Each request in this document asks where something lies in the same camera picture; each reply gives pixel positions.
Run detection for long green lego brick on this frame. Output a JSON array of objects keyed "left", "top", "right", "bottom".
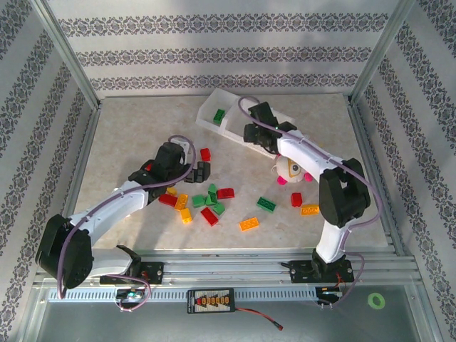
[{"left": 256, "top": 197, "right": 278, "bottom": 214}]

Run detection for red black wire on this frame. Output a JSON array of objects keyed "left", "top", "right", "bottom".
[{"left": 233, "top": 306, "right": 285, "bottom": 331}]

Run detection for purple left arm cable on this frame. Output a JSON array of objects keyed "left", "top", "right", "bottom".
[{"left": 56, "top": 134, "right": 199, "bottom": 313}]

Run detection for small electronics board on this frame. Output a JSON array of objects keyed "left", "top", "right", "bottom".
[
  {"left": 315, "top": 286, "right": 343, "bottom": 299},
  {"left": 115, "top": 288, "right": 146, "bottom": 301}
]

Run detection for slotted metal cable duct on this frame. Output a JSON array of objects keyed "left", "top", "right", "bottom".
[{"left": 48, "top": 286, "right": 343, "bottom": 303}]

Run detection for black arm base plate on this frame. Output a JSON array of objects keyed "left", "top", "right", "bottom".
[
  {"left": 99, "top": 261, "right": 165, "bottom": 286},
  {"left": 281, "top": 259, "right": 354, "bottom": 284}
]

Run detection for aluminium side rail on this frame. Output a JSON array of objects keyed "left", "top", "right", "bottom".
[
  {"left": 347, "top": 95, "right": 407, "bottom": 257},
  {"left": 49, "top": 101, "right": 103, "bottom": 257}
]

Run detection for black power distribution board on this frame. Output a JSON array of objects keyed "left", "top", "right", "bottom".
[{"left": 187, "top": 288, "right": 235, "bottom": 314}]

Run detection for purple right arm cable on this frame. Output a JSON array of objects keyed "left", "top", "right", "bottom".
[{"left": 237, "top": 95, "right": 383, "bottom": 311}]

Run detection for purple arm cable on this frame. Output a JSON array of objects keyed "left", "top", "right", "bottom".
[
  {"left": 237, "top": 95, "right": 383, "bottom": 311},
  {"left": 56, "top": 134, "right": 199, "bottom": 313}
]

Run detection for aluminium frame post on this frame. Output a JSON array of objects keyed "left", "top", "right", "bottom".
[
  {"left": 30, "top": 0, "right": 103, "bottom": 110},
  {"left": 348, "top": 0, "right": 418, "bottom": 106}
]

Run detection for white plush toy pink feet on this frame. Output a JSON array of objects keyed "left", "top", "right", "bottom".
[{"left": 271, "top": 153, "right": 314, "bottom": 186}]

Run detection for long aluminium mounting rail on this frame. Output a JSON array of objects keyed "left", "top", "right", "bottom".
[{"left": 33, "top": 249, "right": 423, "bottom": 286}]

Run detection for long red lego brick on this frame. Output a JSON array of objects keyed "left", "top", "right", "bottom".
[{"left": 200, "top": 207, "right": 219, "bottom": 227}]

